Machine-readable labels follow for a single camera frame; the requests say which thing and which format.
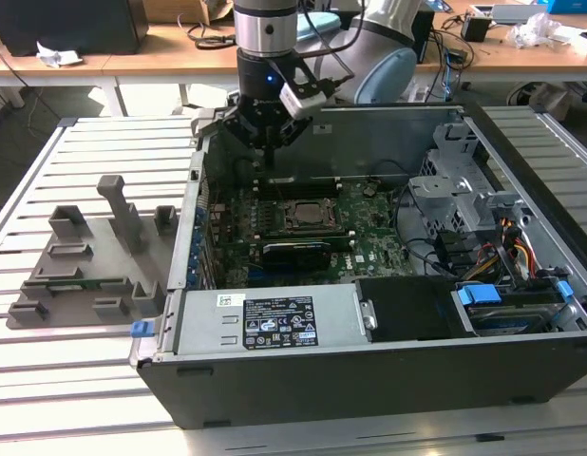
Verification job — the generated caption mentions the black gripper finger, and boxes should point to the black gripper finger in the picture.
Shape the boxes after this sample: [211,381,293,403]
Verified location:
[220,106,273,170]
[269,112,307,170]

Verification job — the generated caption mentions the silver CPU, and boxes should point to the silver CPU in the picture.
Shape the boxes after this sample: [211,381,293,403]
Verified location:
[294,200,331,228]

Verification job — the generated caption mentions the metal socket cover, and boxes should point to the metal socket cover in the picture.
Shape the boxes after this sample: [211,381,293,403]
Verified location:
[284,198,342,233]

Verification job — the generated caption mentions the CPU socket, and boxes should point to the CPU socket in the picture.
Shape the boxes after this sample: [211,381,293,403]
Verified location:
[281,197,345,235]

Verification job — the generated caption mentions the wooden desk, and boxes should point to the wooden desk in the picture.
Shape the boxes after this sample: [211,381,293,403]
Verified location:
[0,0,587,89]

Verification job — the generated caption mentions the brown cardboard box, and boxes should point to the brown cardboard box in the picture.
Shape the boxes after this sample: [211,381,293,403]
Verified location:
[142,0,217,25]

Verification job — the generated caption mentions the black graphics card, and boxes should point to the black graphics card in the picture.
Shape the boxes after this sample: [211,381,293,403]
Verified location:
[260,239,333,275]

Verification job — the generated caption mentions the green motherboard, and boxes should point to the green motherboard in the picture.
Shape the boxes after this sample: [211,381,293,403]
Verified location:
[205,178,418,289]

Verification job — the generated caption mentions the metal drive cage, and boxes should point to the metal drive cage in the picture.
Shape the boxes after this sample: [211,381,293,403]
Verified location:
[407,121,536,238]

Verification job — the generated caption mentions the tall black box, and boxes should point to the tall black box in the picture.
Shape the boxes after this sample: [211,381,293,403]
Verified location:
[410,9,436,66]

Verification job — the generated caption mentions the large black monitor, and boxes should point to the large black monitor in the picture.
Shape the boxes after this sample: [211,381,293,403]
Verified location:
[0,0,150,57]

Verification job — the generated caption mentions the silver power supply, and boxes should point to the silver power supply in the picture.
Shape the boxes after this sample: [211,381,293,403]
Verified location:
[171,283,367,356]

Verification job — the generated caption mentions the grey parts rack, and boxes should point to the grey parts rack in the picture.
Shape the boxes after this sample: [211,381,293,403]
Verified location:
[6,173,180,331]

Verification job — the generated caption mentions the crumpled white paper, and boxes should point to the crumpled white paper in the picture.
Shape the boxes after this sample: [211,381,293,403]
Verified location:
[35,40,85,68]

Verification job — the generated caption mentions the small black box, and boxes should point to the small black box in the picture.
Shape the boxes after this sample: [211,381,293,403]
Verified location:
[461,15,490,44]

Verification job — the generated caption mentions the hard disk in blue carrier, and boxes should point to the hard disk in blue carrier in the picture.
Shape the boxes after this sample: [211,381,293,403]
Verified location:
[450,280,560,337]

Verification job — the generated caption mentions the flat silver box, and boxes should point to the flat silver box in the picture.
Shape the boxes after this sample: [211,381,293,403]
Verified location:
[469,2,550,26]

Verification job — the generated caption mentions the crumpled clear plastic bag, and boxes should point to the crumpled clear plastic bag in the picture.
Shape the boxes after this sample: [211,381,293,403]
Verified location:
[505,12,560,49]

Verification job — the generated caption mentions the black open PC case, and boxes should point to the black open PC case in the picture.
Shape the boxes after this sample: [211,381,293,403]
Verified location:
[128,102,587,431]

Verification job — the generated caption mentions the white box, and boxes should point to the white box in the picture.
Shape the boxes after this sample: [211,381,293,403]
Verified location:
[554,26,587,59]

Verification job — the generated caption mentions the blue box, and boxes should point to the blue box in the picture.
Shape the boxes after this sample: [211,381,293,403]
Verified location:
[545,0,587,15]

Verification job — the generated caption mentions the white wrist camera on bracket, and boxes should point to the white wrist camera on bracket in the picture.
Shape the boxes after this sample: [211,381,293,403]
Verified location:
[278,60,329,121]

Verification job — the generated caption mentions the red yellow power wires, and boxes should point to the red yellow power wires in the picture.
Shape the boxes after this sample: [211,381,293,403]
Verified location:
[466,216,536,282]

